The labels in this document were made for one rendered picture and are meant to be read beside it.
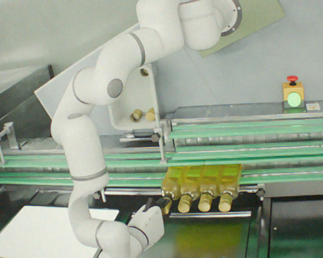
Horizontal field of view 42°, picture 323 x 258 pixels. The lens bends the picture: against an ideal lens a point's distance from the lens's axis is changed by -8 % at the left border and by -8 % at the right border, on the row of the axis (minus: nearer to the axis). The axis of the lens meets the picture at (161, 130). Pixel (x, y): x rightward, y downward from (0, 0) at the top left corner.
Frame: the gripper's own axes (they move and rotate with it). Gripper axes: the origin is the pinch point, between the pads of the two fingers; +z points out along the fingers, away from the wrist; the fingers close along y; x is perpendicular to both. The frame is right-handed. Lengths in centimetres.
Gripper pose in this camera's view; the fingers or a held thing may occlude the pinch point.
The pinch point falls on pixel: (163, 209)
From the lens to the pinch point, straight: 127.3
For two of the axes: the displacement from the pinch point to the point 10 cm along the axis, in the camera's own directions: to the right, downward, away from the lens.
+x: -8.7, -0.8, 4.8
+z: 4.7, -3.9, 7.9
